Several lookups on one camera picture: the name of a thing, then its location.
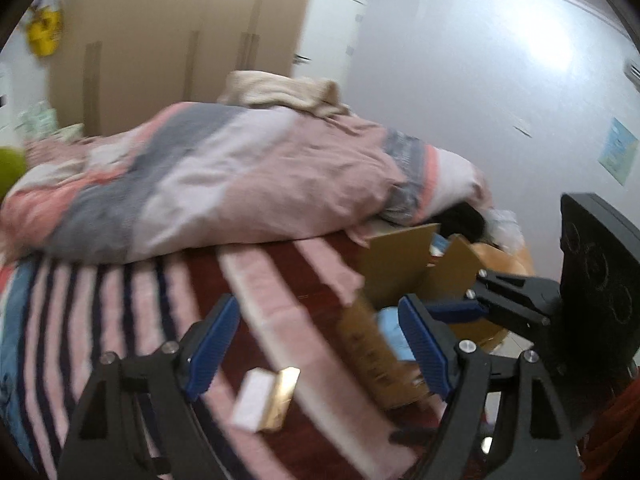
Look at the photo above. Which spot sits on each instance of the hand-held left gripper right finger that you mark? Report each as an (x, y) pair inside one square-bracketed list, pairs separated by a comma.
[(425, 345)]

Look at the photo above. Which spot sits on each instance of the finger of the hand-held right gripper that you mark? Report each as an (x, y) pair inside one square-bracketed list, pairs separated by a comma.
[(515, 285), (460, 311)]

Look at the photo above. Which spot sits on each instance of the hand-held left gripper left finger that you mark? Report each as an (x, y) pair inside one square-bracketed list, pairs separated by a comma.
[(212, 345)]

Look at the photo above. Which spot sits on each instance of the cardboard box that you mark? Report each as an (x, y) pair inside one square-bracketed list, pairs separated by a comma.
[(370, 355)]

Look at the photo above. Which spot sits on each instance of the lilac rectangular box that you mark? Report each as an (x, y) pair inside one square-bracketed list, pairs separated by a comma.
[(252, 400)]

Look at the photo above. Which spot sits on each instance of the white plastic bag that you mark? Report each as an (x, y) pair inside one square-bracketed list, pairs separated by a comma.
[(502, 227)]

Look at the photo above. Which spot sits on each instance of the dark cloth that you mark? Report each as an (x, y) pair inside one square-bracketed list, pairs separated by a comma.
[(460, 220)]

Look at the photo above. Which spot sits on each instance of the striped plush blanket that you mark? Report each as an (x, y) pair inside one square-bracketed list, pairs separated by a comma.
[(125, 310)]

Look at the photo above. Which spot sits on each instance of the pink grey striped duvet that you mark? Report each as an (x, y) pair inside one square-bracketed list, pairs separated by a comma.
[(225, 185)]

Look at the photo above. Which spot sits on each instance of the cream fleece blanket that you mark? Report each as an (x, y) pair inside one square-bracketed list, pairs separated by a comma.
[(270, 90)]

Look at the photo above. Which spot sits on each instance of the green round pillow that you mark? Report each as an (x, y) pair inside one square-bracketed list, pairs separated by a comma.
[(11, 172)]

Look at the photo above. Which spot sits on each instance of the mint green bag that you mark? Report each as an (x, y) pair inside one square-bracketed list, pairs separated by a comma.
[(39, 119)]

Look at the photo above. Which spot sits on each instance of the white door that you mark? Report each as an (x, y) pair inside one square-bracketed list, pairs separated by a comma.
[(330, 35)]

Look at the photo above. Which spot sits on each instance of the wooden wardrobe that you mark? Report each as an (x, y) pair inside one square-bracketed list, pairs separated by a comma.
[(150, 35)]

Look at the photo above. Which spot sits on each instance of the yellow ukulele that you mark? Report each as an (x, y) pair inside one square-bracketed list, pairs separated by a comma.
[(44, 32)]

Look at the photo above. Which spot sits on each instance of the blue wall poster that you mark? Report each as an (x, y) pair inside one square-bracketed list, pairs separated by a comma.
[(620, 152)]

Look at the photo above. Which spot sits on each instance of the white wall outlet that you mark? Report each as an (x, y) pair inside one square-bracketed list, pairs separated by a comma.
[(522, 127)]

